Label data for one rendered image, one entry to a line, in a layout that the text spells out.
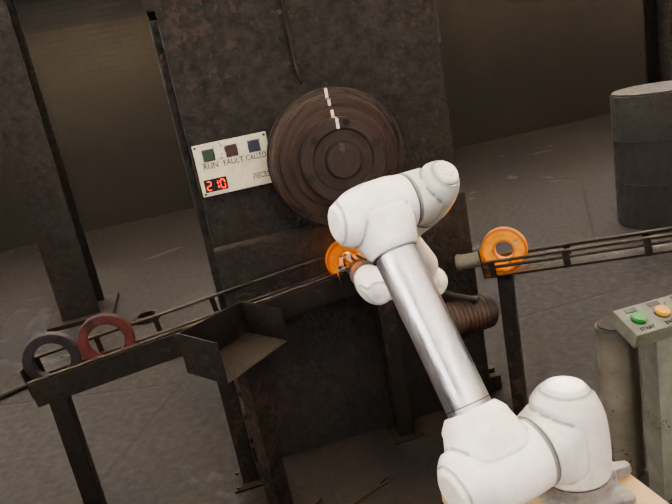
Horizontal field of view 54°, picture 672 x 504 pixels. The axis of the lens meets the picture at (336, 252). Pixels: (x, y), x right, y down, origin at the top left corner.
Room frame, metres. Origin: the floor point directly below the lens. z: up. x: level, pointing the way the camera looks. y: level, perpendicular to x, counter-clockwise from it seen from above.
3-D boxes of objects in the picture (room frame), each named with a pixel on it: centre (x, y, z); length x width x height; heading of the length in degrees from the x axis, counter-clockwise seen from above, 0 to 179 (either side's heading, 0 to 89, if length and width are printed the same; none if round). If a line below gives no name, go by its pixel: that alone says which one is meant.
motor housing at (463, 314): (2.21, -0.41, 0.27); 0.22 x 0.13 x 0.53; 100
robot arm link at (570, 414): (1.25, -0.42, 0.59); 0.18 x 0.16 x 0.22; 113
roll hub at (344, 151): (2.18, -0.08, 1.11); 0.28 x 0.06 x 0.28; 100
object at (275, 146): (2.28, -0.06, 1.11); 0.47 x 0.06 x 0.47; 100
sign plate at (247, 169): (2.33, 0.29, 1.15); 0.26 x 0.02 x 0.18; 100
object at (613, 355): (1.83, -0.80, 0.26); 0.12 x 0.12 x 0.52
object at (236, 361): (1.95, 0.37, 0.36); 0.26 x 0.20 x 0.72; 135
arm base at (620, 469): (1.25, -0.45, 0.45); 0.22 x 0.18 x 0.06; 99
